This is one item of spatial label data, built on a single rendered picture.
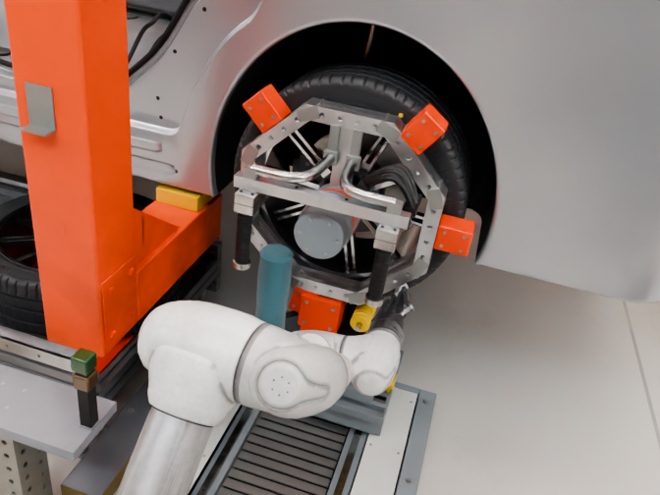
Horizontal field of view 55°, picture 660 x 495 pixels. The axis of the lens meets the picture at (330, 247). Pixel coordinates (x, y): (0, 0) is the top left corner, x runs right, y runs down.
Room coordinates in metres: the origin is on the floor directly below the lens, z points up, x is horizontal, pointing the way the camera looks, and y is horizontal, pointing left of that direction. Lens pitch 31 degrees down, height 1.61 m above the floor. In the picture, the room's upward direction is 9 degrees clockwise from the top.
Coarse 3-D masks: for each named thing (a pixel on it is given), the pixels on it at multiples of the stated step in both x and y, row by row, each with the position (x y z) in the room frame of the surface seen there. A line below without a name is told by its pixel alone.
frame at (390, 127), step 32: (288, 128) 1.50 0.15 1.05; (352, 128) 1.47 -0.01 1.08; (384, 128) 1.45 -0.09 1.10; (256, 160) 1.53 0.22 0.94; (416, 160) 1.43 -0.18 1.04; (256, 224) 1.53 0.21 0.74; (416, 256) 1.42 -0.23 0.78; (320, 288) 1.47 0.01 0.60; (352, 288) 1.47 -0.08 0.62; (384, 288) 1.44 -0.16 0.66
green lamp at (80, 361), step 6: (78, 354) 1.00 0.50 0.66; (84, 354) 1.01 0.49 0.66; (90, 354) 1.01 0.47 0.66; (72, 360) 0.99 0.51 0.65; (78, 360) 0.99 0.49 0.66; (84, 360) 0.99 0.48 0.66; (90, 360) 1.00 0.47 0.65; (96, 360) 1.02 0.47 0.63; (72, 366) 0.99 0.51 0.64; (78, 366) 0.99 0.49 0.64; (84, 366) 0.98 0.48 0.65; (90, 366) 1.00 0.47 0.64; (78, 372) 0.99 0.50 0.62; (84, 372) 0.98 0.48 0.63
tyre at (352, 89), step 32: (352, 64) 1.72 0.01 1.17; (384, 64) 1.75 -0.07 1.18; (288, 96) 1.59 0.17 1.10; (320, 96) 1.57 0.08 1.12; (352, 96) 1.55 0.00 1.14; (384, 96) 1.54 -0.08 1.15; (416, 96) 1.59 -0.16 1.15; (256, 128) 1.61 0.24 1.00; (448, 128) 1.57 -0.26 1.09; (448, 160) 1.50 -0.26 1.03; (448, 192) 1.50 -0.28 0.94
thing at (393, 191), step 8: (328, 136) 1.69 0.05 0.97; (368, 136) 1.67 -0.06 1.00; (376, 136) 1.66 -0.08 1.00; (320, 144) 1.69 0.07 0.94; (368, 144) 1.67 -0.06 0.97; (320, 152) 1.69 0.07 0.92; (360, 152) 1.67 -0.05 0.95; (376, 152) 1.66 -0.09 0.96; (384, 152) 1.66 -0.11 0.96; (392, 152) 1.65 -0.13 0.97; (368, 160) 1.66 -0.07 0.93; (384, 160) 1.66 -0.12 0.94; (392, 160) 1.65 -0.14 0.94; (400, 160) 1.65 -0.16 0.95; (376, 168) 1.66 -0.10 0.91; (320, 176) 1.69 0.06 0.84; (384, 192) 1.65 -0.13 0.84; (392, 192) 1.65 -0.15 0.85; (400, 192) 1.64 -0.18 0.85; (360, 224) 1.66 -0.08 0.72; (376, 224) 1.65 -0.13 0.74
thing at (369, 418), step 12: (396, 372) 1.67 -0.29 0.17; (384, 396) 1.54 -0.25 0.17; (336, 408) 1.47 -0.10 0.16; (348, 408) 1.47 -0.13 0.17; (360, 408) 1.50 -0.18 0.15; (372, 408) 1.50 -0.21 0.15; (384, 408) 1.49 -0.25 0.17; (336, 420) 1.47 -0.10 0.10; (348, 420) 1.46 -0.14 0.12; (360, 420) 1.45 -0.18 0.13; (372, 420) 1.45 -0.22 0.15; (372, 432) 1.44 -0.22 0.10
